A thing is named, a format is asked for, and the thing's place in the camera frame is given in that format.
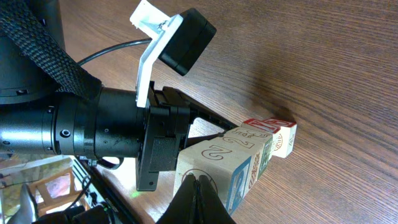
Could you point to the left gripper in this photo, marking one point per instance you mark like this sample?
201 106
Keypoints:
167 119

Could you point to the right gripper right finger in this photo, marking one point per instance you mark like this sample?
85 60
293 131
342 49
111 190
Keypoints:
210 209

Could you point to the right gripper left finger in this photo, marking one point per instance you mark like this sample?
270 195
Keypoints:
182 208

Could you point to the red six wooden block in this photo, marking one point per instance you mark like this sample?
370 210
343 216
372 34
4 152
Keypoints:
227 173

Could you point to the green animal wooden block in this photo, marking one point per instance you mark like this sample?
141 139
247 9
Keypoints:
235 149

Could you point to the red E wooden block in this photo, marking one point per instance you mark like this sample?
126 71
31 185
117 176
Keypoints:
255 143

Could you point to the blue side block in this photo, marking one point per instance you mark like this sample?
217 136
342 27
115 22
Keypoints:
285 136
263 127

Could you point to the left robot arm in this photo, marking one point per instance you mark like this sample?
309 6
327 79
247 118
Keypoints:
51 105

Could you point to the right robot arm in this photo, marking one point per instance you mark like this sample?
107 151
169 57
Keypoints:
100 214

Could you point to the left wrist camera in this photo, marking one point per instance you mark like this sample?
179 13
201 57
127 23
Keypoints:
188 42

